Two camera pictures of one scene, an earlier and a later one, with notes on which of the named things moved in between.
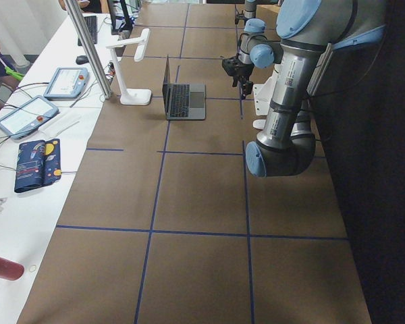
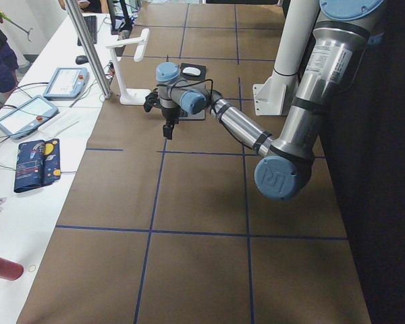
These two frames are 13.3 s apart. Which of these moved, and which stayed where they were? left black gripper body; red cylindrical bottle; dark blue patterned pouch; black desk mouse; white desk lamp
Moved: left black gripper body
Stayed: dark blue patterned pouch; white desk lamp; red cylindrical bottle; black desk mouse
